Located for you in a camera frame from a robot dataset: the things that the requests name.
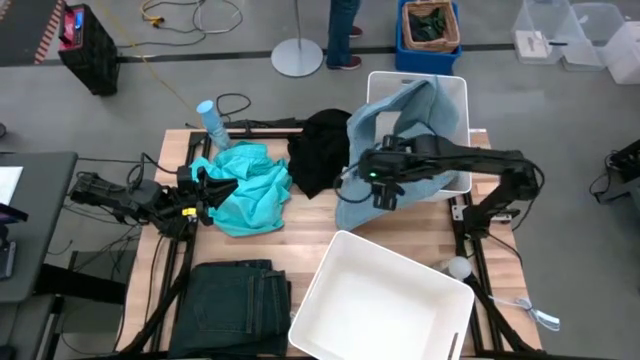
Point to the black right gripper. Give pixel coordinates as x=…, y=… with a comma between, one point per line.
x=387, y=167

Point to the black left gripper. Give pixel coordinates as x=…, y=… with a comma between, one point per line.
x=187, y=192

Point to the turquoise cloth garment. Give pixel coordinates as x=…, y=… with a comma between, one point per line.
x=260, y=190

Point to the light blue towel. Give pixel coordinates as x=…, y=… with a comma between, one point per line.
x=365, y=125

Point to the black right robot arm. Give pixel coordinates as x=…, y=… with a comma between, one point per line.
x=480, y=160

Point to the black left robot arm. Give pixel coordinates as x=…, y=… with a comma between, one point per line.
x=125, y=197

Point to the dark clothes in wicker basket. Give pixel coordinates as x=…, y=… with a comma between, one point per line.
x=427, y=25

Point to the black cloth garment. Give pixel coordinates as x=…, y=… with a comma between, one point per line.
x=320, y=150

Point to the white woven plastic basket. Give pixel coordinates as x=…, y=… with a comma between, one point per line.
x=462, y=125
x=380, y=300

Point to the blue plastic crate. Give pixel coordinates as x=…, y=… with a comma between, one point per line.
x=425, y=61

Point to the white ball knob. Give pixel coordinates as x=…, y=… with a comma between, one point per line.
x=460, y=267

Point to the dark denim jeans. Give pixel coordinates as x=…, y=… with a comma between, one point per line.
x=225, y=310

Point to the grey round-base floor stand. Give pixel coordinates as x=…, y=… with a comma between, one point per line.
x=297, y=57

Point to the person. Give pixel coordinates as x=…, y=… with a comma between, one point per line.
x=342, y=30

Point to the brown wicker basket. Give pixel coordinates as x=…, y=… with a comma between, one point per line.
x=452, y=30

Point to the black case with red top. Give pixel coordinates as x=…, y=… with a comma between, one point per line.
x=92, y=55

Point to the white box in clear bin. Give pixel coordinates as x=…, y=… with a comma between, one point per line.
x=530, y=45

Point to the grey side desk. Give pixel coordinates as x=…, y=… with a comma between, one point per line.
x=35, y=240

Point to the white paper sheet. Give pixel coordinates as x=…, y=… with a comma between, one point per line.
x=9, y=182

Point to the clear plastic storage bin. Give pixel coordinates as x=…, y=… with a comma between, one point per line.
x=627, y=60
x=600, y=30
x=540, y=20

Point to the black hazard-striped floor mat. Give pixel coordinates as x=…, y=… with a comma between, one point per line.
x=25, y=30

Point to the light blue cylinder post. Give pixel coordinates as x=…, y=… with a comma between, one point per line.
x=214, y=125

